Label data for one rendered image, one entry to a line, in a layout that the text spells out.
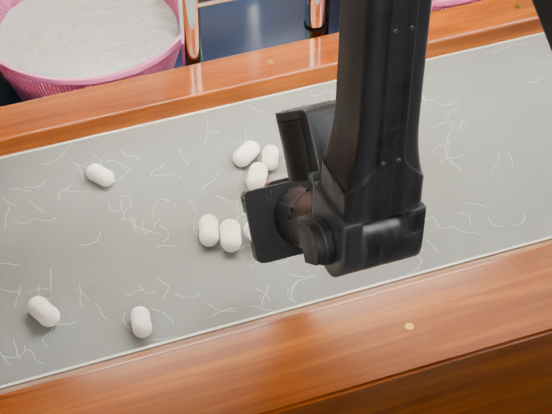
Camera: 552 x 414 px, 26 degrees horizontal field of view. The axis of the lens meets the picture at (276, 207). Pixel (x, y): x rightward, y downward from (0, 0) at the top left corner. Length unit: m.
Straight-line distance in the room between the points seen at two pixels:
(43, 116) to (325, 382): 0.46
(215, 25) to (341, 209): 0.74
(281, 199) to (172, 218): 0.22
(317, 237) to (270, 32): 0.71
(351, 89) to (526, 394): 0.49
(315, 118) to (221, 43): 0.63
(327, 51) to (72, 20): 0.33
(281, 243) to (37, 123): 0.38
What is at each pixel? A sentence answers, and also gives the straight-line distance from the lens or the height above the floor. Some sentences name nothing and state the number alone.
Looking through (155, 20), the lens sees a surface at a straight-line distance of 1.50.
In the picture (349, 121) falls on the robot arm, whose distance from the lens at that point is 0.83.
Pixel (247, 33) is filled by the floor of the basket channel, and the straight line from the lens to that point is 1.56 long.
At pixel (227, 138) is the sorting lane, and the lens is 1.32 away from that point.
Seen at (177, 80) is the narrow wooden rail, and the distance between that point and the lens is 1.36.
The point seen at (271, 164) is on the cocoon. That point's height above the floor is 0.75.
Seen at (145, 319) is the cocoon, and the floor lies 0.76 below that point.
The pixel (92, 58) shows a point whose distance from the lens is 1.45.
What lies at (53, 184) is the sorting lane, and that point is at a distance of 1.29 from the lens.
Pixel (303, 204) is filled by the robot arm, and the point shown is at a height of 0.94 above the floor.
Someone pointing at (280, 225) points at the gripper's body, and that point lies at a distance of 1.03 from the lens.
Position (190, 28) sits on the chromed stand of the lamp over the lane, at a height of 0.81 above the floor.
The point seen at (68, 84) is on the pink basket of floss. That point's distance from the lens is 1.37.
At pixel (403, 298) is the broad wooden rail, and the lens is 1.14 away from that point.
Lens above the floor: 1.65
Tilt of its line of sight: 47 degrees down
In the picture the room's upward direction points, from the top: straight up
